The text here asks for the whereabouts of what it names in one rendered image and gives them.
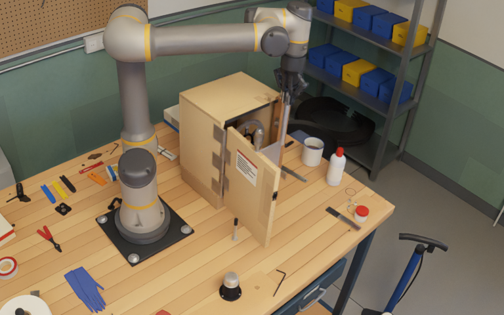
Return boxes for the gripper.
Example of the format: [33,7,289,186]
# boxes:
[274,55,308,108]

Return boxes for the pale grey tray handle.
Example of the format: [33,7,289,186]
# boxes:
[280,102,289,151]

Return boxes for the pale grey rack tray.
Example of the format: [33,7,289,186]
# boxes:
[259,140,284,167]

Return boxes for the tan wooden rack cabinet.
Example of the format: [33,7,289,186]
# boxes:
[178,72,291,211]

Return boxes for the tan plywood cabinet door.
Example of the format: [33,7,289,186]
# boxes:
[222,126,282,249]

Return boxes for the black stand silver cap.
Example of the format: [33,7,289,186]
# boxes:
[219,271,243,303]

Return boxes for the blue-grey notebook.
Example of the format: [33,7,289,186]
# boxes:
[289,129,312,146]

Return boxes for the black tyre stack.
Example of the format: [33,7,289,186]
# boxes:
[287,96,377,149]

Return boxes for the yellow storage bin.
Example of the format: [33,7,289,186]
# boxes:
[392,20,429,48]
[342,58,378,88]
[333,0,368,24]

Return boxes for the white mug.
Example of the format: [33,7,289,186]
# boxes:
[301,136,325,168]

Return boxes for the white red-edged label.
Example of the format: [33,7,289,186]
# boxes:
[235,149,259,188]

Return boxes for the white bottle red cap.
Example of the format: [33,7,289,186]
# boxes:
[325,146,347,187]

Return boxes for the grey metal shelf unit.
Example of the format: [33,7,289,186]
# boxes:
[304,0,448,182]

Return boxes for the white box blue edge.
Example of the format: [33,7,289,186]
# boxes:
[163,103,182,135]

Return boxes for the grey white tool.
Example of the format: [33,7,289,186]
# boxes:
[156,145,179,162]

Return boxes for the grey flat file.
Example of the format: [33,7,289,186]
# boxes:
[325,205,362,232]

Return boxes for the white jar red lid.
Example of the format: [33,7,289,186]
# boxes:
[353,205,370,224]

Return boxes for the dark bench leg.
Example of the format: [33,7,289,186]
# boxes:
[332,228,378,315]

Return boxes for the blue-grey bench drawer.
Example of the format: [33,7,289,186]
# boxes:
[271,257,348,315]

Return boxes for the red flat tool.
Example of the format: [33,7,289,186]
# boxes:
[78,161,104,175]

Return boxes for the blue floor pump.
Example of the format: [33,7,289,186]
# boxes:
[360,232,450,315]

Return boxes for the black tyre lever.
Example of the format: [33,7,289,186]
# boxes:
[58,175,77,194]

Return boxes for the white radiator valve pipe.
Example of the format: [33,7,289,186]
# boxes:
[492,196,504,228]

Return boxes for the yellow tyre lever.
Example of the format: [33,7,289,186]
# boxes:
[51,180,70,201]

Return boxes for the brown pegboard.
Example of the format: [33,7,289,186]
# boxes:
[0,0,148,68]

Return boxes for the blue tyre lever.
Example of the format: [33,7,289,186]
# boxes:
[39,184,56,205]

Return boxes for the blue work glove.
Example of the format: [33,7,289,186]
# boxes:
[64,270,98,314]
[72,266,106,312]

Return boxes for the white paper towel roll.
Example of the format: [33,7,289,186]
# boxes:
[0,295,54,315]

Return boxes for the red white tape roll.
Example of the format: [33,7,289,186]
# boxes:
[0,256,20,281]

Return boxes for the black square base plate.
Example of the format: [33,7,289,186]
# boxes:
[96,196,195,267]

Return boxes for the white wall socket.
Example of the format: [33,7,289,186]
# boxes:
[83,32,105,54]

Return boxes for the red handled pliers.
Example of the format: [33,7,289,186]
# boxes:
[36,225,63,254]

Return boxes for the black chain tool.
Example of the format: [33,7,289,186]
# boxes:
[5,182,32,204]

